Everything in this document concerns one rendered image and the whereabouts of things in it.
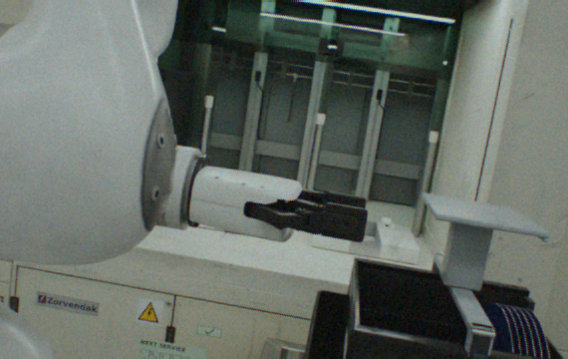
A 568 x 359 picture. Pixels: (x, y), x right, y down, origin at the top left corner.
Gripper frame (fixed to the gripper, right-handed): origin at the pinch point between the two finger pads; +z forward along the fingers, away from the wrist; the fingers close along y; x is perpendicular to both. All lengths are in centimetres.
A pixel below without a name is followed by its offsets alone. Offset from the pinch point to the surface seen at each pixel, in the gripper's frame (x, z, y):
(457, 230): 0.7, 10.4, 1.4
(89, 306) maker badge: -31, -41, -39
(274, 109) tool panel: 5, -24, -129
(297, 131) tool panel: -1, -16, -129
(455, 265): -2.7, 10.9, 1.4
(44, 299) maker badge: -31, -49, -38
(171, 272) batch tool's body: -22, -27, -39
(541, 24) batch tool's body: 26.1, 23.5, -34.0
